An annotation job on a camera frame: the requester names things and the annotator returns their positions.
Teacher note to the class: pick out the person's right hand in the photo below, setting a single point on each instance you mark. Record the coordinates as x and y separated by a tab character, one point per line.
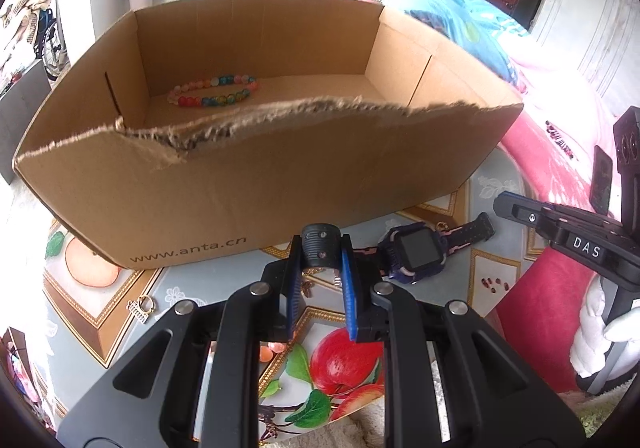
592	318

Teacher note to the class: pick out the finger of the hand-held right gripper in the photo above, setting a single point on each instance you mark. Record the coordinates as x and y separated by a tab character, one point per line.
520	210

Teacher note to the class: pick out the wheelchair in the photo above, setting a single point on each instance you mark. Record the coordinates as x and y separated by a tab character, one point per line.
50	48

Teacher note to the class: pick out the brown cardboard box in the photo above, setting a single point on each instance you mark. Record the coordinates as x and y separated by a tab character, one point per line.
300	178

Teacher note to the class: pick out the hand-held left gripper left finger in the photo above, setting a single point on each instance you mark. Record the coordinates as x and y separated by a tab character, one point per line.
296	298

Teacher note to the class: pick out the pink blanket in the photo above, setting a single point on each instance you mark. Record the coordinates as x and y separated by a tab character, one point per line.
550	163

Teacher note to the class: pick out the purple smartwatch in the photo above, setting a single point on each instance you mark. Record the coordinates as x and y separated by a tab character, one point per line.
412	250

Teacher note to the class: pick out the black ribbed cylinder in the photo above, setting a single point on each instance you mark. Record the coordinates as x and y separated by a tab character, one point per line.
320	243

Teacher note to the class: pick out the gift bag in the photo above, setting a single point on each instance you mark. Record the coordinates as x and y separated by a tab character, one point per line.
17	368

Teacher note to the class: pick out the small red beads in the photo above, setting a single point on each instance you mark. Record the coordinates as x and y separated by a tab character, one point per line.
495	284

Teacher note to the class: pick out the blue blanket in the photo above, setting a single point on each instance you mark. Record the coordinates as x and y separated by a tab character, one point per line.
450	8

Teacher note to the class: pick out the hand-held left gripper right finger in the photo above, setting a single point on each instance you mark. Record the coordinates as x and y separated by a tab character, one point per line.
350	293

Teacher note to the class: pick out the white door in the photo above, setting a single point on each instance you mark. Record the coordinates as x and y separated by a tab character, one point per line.
585	18

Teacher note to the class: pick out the dark cabinet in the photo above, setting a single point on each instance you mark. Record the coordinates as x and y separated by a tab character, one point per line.
22	123

